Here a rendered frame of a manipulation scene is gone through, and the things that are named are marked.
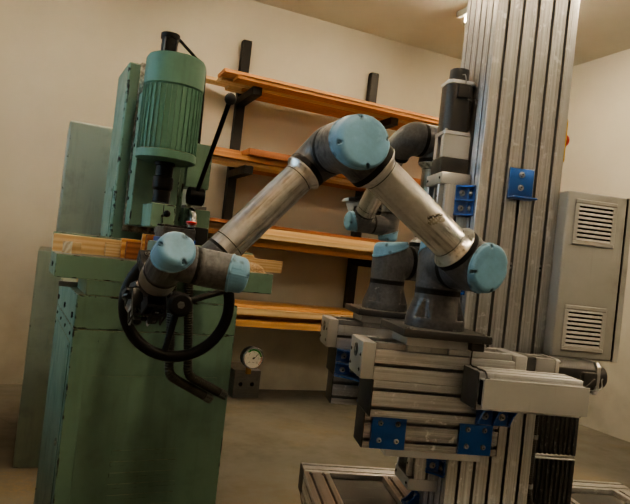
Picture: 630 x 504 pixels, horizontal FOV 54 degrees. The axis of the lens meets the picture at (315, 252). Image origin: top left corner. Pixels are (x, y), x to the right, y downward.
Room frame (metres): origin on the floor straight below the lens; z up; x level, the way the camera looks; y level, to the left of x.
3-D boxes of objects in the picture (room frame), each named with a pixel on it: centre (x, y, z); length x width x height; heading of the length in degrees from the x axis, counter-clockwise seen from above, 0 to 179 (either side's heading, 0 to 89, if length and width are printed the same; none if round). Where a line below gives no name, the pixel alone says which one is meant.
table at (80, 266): (1.74, 0.41, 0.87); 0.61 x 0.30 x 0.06; 117
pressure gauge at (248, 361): (1.76, 0.15, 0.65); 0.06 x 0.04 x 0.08; 117
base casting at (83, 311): (1.94, 0.53, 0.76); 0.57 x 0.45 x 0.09; 27
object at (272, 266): (1.89, 0.35, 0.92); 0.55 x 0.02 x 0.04; 117
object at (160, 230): (1.67, 0.36, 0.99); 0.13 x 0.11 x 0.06; 117
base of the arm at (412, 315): (1.58, -0.33, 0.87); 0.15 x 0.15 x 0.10
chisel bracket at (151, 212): (1.85, 0.48, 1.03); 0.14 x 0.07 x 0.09; 27
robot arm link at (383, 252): (2.08, -0.26, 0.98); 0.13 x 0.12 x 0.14; 113
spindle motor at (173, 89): (1.83, 0.47, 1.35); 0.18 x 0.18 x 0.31
